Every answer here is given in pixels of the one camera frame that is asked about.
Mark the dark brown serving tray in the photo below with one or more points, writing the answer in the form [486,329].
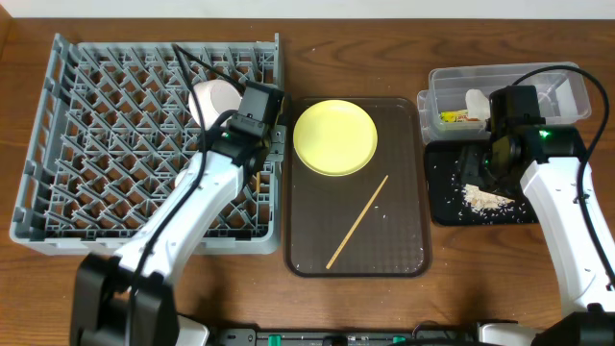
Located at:
[393,239]

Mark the grey plastic dishwasher rack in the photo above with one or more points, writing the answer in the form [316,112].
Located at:
[111,133]

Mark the black waste tray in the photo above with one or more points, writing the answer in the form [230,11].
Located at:
[448,153]

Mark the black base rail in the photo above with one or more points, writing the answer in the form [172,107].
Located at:
[256,337]

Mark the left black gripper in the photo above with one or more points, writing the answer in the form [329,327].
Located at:
[277,135]

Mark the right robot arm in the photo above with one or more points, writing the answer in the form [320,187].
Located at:
[547,166]

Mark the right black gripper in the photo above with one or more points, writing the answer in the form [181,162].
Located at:
[472,169]

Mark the pile of rice scraps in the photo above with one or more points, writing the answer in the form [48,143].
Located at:
[483,199]

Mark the white bowl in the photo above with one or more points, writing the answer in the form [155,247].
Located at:
[214,98]

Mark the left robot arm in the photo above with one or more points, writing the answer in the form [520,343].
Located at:
[128,298]

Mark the white tissue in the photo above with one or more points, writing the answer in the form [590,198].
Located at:
[477,105]

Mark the yellow green snack wrapper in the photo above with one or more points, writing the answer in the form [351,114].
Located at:
[454,116]

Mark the clear plastic bin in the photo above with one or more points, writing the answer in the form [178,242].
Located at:
[561,94]

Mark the yellow round plate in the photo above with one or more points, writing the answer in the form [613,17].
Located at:
[335,138]

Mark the light green cup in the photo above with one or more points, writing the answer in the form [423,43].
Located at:
[179,178]

